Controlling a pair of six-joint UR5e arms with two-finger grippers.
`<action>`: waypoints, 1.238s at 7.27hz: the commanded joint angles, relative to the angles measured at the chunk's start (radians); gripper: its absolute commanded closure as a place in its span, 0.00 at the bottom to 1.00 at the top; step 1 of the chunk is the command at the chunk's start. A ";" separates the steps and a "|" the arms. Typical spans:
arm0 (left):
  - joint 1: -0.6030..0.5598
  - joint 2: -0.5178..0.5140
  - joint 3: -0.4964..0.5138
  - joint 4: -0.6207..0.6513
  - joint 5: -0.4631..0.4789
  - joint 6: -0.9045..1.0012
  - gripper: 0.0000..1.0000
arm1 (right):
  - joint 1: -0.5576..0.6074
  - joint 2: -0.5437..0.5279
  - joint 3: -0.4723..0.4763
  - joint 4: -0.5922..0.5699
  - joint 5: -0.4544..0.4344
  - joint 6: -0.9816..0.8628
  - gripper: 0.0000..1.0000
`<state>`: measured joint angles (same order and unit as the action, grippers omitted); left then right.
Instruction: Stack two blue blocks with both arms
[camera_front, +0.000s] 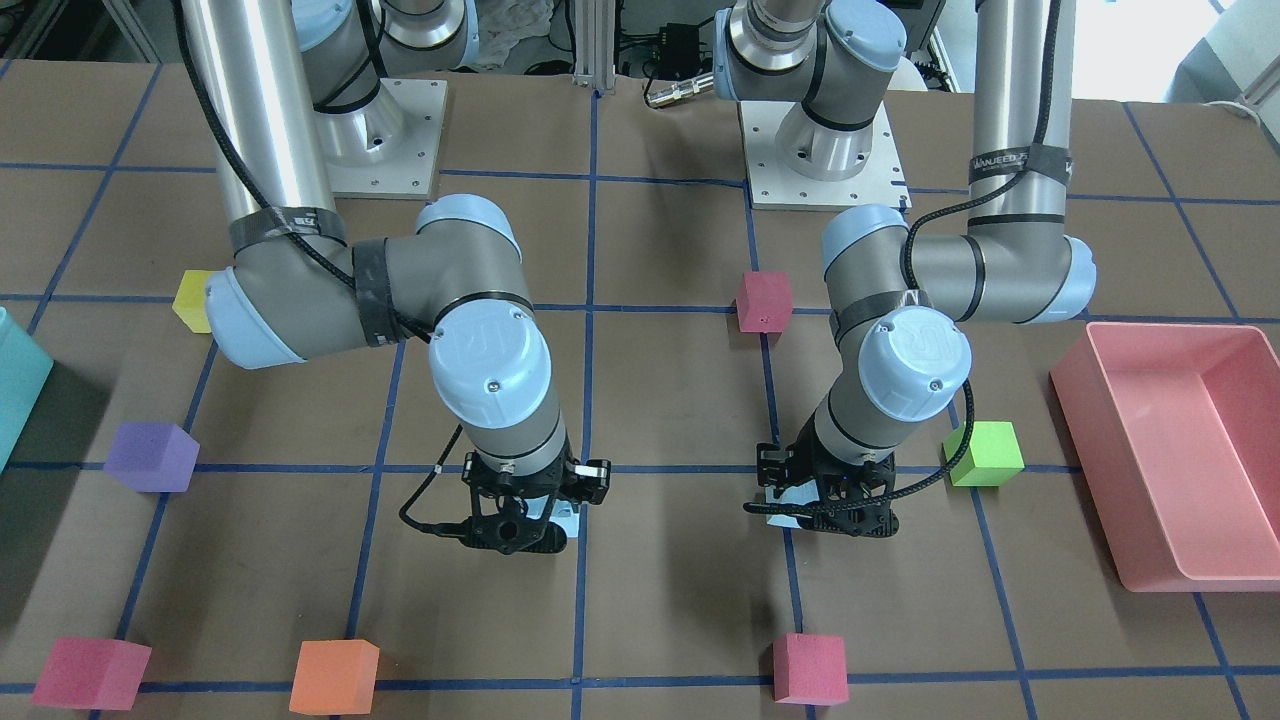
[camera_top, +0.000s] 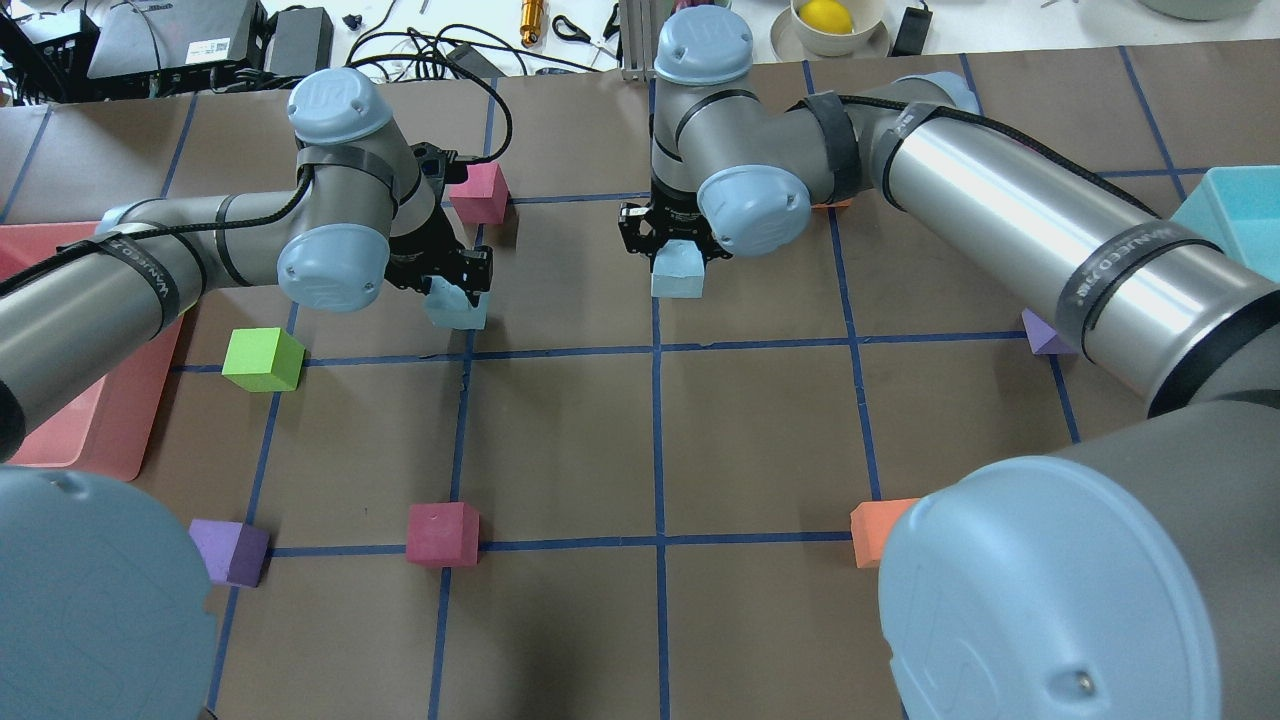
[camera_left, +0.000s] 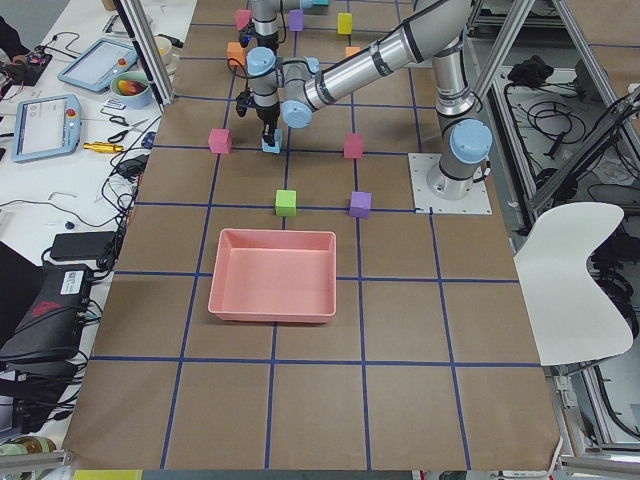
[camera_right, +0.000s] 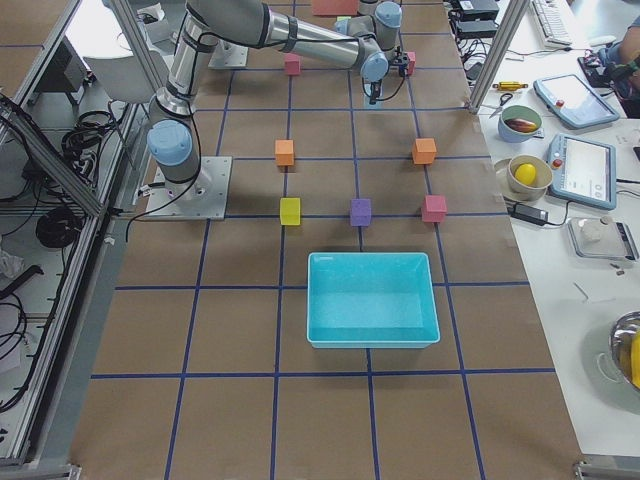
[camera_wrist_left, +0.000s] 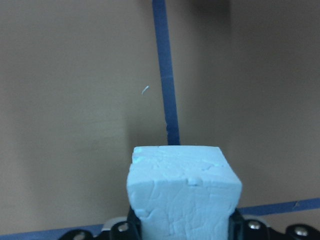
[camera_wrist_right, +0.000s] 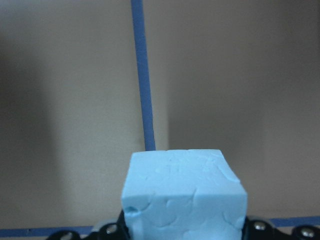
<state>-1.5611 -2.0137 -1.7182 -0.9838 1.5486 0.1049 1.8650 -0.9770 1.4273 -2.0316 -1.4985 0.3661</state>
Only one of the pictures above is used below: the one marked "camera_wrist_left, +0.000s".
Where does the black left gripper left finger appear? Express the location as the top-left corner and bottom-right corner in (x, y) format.
(109, 206), (142, 240)

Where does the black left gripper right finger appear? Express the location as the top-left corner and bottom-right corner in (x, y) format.
(227, 209), (271, 240)

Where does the light blue foam block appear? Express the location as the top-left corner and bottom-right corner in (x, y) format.
(126, 145), (242, 240)

